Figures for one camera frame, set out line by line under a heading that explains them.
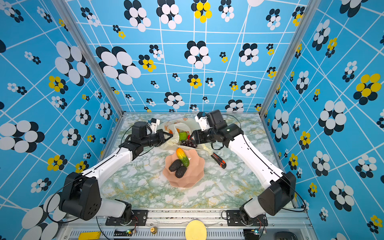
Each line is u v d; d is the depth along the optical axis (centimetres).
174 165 86
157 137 74
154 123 77
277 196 39
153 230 68
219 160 93
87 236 69
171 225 73
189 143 96
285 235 68
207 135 63
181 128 91
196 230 68
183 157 89
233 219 73
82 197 42
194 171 89
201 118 68
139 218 73
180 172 84
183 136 99
